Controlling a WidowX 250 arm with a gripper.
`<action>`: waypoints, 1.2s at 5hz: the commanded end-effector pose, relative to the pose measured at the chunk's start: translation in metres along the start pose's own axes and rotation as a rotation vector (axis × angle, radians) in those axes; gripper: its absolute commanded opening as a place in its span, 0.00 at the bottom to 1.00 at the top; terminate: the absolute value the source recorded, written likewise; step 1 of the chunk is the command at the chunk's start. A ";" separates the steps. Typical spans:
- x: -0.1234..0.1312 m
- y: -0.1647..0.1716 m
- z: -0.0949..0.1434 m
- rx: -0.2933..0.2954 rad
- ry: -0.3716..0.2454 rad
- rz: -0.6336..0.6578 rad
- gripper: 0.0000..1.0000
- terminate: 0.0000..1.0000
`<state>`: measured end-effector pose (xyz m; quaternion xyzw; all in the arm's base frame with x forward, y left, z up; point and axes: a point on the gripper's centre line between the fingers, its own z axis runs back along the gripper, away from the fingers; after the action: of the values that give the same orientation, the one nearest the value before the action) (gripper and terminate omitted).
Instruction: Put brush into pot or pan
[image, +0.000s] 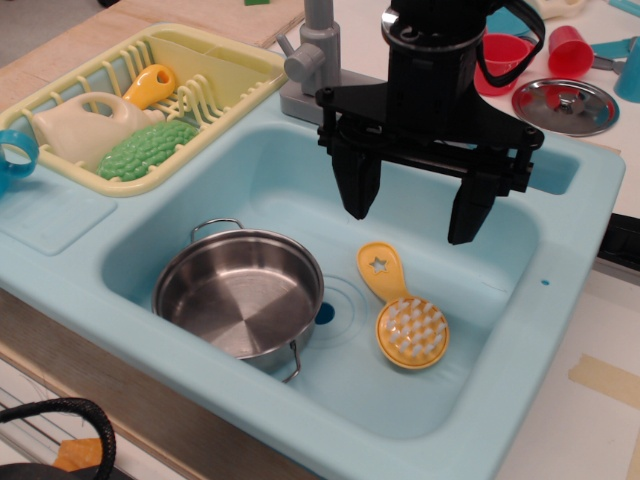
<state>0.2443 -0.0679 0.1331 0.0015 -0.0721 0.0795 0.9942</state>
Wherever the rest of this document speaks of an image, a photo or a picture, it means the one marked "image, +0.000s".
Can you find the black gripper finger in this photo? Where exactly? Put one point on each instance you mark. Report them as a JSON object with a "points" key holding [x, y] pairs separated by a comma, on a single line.
{"points": [[357, 174], [472, 204]]}

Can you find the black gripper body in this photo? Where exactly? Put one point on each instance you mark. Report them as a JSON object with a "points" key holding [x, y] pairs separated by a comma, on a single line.
{"points": [[428, 115]]}

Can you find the yellow round dish brush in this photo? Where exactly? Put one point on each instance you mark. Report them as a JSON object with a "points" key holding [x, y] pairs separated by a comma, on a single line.
{"points": [[411, 332]]}

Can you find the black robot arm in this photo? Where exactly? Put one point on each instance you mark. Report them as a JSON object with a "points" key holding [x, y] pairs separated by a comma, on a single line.
{"points": [[447, 24]]}

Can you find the steel pot lid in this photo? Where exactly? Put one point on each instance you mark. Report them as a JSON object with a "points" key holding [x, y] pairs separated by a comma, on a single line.
{"points": [[569, 107]]}

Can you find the stainless steel pot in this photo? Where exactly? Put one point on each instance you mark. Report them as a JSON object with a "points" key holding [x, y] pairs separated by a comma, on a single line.
{"points": [[253, 294]]}

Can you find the red toy mug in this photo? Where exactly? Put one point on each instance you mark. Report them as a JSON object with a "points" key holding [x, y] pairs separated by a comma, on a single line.
{"points": [[502, 52]]}

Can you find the light blue toy sink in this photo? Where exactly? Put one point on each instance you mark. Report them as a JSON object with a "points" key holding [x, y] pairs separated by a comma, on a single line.
{"points": [[90, 262]]}

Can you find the light blue plate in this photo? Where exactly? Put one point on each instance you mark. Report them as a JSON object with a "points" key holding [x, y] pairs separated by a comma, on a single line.
{"points": [[503, 21]]}

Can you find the grey toy faucet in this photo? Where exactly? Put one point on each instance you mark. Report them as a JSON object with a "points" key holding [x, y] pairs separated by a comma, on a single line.
{"points": [[315, 64]]}

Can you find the red toy cup right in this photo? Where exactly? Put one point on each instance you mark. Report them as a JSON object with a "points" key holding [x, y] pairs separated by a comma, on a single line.
{"points": [[570, 56]]}

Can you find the black object right edge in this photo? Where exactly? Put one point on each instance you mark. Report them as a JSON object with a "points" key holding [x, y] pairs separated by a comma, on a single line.
{"points": [[621, 242]]}

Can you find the cream toy item top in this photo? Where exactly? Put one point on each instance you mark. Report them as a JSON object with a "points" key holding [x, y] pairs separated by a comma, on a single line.
{"points": [[551, 9]]}

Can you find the blue cup at right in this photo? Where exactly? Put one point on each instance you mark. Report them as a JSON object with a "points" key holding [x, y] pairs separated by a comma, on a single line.
{"points": [[627, 87]]}

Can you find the blue cup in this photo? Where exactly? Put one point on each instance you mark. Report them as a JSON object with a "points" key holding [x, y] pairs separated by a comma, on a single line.
{"points": [[627, 87], [19, 157]]}

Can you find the green bumpy toy vegetable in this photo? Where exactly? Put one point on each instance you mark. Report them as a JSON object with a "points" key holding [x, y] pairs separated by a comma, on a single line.
{"points": [[149, 147]]}

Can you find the beige masking tape strip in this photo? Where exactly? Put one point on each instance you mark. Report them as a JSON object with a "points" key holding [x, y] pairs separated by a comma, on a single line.
{"points": [[607, 379]]}

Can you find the yellow dish drying rack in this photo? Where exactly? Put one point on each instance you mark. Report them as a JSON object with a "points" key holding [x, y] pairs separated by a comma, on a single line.
{"points": [[218, 81]]}

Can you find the cream toy jug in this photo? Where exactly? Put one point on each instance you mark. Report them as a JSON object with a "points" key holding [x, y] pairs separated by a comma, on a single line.
{"points": [[84, 129]]}

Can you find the blue cup at left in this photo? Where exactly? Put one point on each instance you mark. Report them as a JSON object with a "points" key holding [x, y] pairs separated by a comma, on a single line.
{"points": [[19, 157]]}

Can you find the yellow tape piece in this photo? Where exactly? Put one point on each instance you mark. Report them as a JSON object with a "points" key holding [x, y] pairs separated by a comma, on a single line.
{"points": [[78, 454]]}

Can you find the blue handled utensil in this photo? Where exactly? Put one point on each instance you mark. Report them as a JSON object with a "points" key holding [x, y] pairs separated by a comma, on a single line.
{"points": [[611, 56]]}

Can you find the orange yellow toy handle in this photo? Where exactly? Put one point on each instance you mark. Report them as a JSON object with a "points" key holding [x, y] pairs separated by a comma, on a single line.
{"points": [[154, 83]]}

